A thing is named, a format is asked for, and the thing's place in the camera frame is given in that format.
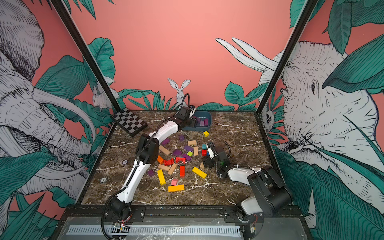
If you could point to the pink small brick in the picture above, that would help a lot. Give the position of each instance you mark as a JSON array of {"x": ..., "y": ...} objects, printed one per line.
[{"x": 174, "y": 182}]

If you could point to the long natural wood brick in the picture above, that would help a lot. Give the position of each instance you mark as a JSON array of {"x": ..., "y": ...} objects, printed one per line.
[{"x": 164, "y": 150}]

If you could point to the teal plastic storage bin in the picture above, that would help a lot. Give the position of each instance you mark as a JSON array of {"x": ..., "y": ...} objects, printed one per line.
[{"x": 199, "y": 125}]

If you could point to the red curved brick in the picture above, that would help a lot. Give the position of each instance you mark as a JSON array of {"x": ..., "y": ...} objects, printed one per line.
[{"x": 169, "y": 162}]

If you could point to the purple long brick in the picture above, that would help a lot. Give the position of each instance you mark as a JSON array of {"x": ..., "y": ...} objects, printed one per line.
[
  {"x": 189, "y": 148},
  {"x": 188, "y": 158}
]

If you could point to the purple wedge brick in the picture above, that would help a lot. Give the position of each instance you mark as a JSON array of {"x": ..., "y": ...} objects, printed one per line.
[{"x": 177, "y": 153}]

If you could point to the natural wood front plank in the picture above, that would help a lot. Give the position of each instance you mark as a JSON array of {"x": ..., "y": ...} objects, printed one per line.
[{"x": 162, "y": 167}]

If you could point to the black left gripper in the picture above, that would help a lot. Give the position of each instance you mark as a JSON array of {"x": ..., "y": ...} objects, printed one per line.
[{"x": 194, "y": 122}]

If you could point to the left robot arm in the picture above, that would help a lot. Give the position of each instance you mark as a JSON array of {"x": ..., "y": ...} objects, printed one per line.
[{"x": 147, "y": 153}]

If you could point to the black frame post left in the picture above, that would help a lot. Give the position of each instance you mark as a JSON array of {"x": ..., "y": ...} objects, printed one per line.
[{"x": 63, "y": 13}]

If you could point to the natural wood arch brick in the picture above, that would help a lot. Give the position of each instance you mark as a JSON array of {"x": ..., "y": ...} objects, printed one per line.
[{"x": 192, "y": 143}]

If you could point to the natural wood plank brick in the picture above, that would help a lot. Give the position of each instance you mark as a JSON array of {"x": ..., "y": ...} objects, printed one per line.
[{"x": 196, "y": 151}]

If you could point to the red arch brick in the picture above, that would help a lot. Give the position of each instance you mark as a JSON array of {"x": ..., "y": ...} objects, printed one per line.
[{"x": 180, "y": 160}]

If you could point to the purple long brick lower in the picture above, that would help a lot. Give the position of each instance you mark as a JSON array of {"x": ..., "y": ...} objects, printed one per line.
[{"x": 188, "y": 158}]

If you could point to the black frame post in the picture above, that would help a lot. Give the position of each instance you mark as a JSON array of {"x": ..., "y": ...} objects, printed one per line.
[
  {"x": 295, "y": 36},
  {"x": 63, "y": 13}
]

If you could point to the red rectangular brick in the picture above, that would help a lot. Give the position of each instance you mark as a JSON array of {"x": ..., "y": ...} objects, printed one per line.
[{"x": 182, "y": 171}]

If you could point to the orange long flat brick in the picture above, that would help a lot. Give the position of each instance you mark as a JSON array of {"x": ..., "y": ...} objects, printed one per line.
[{"x": 176, "y": 188}]

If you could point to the yellow tilted long brick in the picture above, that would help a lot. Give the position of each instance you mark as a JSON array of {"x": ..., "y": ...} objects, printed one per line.
[{"x": 199, "y": 172}]

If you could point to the black frame post right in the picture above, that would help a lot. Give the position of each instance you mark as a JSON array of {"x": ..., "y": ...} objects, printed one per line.
[{"x": 295, "y": 36}]

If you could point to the purple front cube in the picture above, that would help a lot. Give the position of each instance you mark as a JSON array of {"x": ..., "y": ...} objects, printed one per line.
[{"x": 151, "y": 173}]

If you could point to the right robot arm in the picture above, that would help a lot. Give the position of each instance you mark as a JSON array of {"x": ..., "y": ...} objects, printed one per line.
[{"x": 270, "y": 193}]

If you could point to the black white chessboard box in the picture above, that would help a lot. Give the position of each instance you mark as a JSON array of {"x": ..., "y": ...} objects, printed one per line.
[{"x": 129, "y": 122}]

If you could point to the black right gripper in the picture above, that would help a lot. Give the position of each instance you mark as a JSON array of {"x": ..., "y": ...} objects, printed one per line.
[{"x": 209, "y": 159}]

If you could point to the orange rectangular brick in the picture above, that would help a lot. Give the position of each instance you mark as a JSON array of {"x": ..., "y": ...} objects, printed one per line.
[{"x": 160, "y": 160}]

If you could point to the purple rectangular brick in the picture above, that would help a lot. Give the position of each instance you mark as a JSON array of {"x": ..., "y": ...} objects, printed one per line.
[{"x": 165, "y": 142}]

